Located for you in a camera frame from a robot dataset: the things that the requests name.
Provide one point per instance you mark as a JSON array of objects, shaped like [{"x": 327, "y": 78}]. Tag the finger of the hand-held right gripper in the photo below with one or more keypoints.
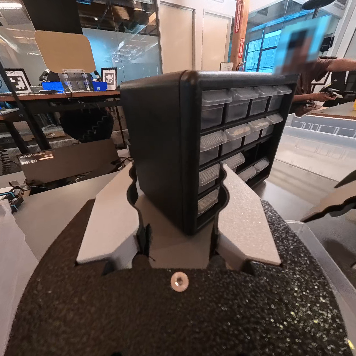
[
  {"x": 339, "y": 199},
  {"x": 351, "y": 176}
]

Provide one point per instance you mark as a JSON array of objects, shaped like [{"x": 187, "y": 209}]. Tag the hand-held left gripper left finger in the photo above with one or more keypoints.
[{"x": 111, "y": 222}]

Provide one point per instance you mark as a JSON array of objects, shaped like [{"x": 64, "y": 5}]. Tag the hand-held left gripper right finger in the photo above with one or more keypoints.
[{"x": 244, "y": 222}]

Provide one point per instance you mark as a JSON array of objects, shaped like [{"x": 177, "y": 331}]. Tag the black drawer cabinet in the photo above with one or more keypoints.
[{"x": 155, "y": 139}]

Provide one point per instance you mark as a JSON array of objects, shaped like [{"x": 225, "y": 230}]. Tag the rows of clear cabinet drawers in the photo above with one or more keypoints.
[{"x": 214, "y": 107}]

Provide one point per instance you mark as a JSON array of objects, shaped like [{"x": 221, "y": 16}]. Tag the wooden table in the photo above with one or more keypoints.
[{"x": 339, "y": 111}]

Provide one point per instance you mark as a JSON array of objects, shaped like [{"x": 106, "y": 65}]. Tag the brown MASH cardboard box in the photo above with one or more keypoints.
[{"x": 78, "y": 164}]

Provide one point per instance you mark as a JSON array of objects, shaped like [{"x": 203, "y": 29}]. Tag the wooden desk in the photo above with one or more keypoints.
[{"x": 83, "y": 94}]

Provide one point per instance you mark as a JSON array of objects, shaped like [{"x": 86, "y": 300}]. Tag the blue parts bin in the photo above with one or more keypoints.
[
  {"x": 99, "y": 86},
  {"x": 52, "y": 86}
]

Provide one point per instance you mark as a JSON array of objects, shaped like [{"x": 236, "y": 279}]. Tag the black tripod stand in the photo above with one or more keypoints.
[{"x": 25, "y": 111}]

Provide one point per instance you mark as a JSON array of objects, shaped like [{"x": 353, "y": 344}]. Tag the printed marker sign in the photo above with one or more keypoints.
[
  {"x": 109, "y": 78},
  {"x": 18, "y": 80}
]

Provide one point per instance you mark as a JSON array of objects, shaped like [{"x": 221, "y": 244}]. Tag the clear acrylic stand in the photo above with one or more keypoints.
[{"x": 78, "y": 80}]

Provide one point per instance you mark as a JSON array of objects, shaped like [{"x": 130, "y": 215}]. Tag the round black lamp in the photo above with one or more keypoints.
[{"x": 317, "y": 5}]

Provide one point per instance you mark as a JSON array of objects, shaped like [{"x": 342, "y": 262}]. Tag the wooden rounded board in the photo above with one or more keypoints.
[{"x": 64, "y": 50}]

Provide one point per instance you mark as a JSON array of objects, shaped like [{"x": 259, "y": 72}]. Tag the red hanging sign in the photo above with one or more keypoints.
[{"x": 239, "y": 16}]

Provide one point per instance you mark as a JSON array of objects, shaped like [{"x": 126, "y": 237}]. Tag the black screen panel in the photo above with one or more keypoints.
[{"x": 52, "y": 16}]

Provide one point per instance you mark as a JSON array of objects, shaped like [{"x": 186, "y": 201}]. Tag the wooden post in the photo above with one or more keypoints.
[{"x": 239, "y": 47}]

